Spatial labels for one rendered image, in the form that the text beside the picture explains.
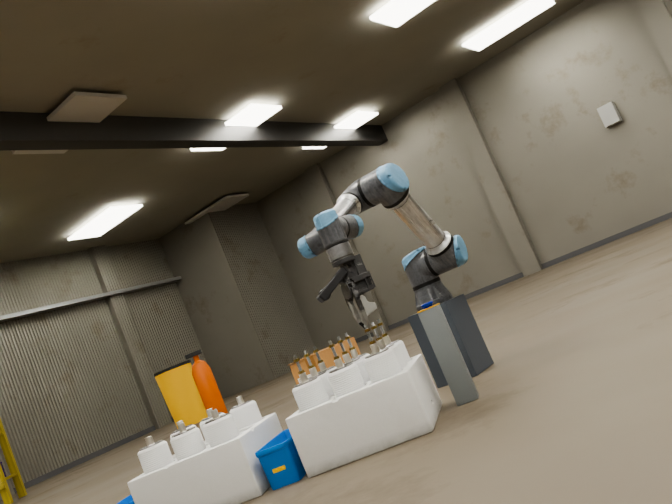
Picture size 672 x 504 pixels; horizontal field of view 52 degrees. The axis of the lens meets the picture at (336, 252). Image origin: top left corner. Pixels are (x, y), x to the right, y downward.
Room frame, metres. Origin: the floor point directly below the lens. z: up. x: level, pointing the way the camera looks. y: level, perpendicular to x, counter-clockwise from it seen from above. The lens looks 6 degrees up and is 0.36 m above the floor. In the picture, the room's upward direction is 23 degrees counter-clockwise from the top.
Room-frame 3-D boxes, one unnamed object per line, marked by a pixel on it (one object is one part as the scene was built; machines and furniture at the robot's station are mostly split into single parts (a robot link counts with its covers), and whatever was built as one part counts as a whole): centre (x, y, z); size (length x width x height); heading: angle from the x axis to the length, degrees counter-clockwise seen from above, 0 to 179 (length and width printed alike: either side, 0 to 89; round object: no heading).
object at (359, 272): (2.04, -0.02, 0.49); 0.09 x 0.08 x 0.12; 109
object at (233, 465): (2.28, 0.64, 0.09); 0.39 x 0.39 x 0.18; 80
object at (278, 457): (2.19, 0.37, 0.06); 0.30 x 0.11 x 0.12; 169
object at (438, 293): (2.75, -0.28, 0.35); 0.15 x 0.15 x 0.10
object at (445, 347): (2.19, -0.20, 0.16); 0.07 x 0.07 x 0.31; 79
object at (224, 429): (2.14, 0.54, 0.16); 0.10 x 0.10 x 0.18
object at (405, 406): (2.17, 0.10, 0.09); 0.39 x 0.39 x 0.18; 79
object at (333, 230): (2.04, -0.01, 0.64); 0.09 x 0.08 x 0.11; 149
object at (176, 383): (8.26, 2.36, 0.36); 0.47 x 0.46 x 0.72; 56
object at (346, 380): (2.06, 0.12, 0.16); 0.10 x 0.10 x 0.18
